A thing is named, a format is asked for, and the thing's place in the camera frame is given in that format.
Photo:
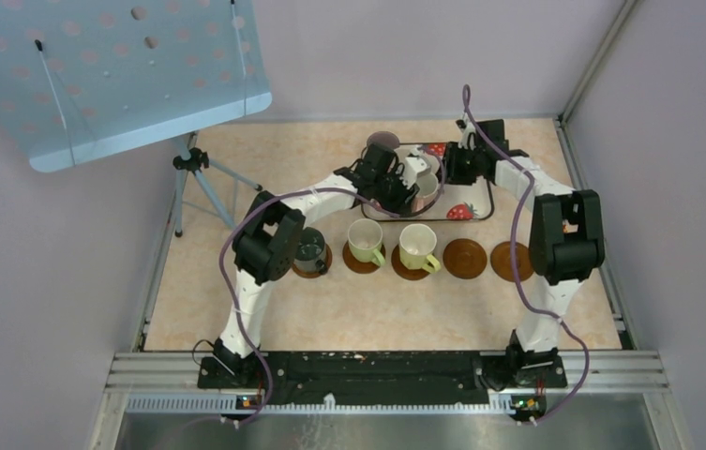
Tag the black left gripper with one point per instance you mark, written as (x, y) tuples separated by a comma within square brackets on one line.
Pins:
[(405, 194)]

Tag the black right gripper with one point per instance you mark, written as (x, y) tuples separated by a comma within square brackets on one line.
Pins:
[(453, 177)]

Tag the purple grey mug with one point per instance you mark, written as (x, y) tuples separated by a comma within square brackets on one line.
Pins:
[(384, 138)]

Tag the pink mug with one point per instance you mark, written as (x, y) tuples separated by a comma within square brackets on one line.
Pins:
[(428, 186), (433, 161)]

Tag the cream mug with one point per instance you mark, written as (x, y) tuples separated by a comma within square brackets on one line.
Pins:
[(365, 241)]

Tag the yellow green mug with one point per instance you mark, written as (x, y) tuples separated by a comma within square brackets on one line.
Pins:
[(417, 243)]

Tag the brown round coaster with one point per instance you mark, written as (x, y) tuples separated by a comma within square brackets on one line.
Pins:
[(465, 258), (502, 262), (354, 265), (312, 261), (405, 270)]

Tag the dark green mug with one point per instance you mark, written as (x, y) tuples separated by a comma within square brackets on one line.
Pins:
[(311, 236)]

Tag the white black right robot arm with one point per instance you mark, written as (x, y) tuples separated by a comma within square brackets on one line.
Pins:
[(566, 241)]

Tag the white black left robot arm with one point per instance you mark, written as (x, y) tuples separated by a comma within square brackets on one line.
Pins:
[(265, 243)]

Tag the white tray with black rim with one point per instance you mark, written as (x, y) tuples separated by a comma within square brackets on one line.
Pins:
[(464, 203)]

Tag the grey tripod stand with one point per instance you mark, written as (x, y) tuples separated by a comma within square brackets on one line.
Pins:
[(191, 162)]

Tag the light blue perforated board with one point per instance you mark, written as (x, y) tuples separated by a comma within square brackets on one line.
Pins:
[(84, 80)]

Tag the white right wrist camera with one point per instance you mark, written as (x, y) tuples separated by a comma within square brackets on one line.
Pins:
[(469, 133)]

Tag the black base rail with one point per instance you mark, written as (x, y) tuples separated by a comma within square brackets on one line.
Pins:
[(381, 378)]

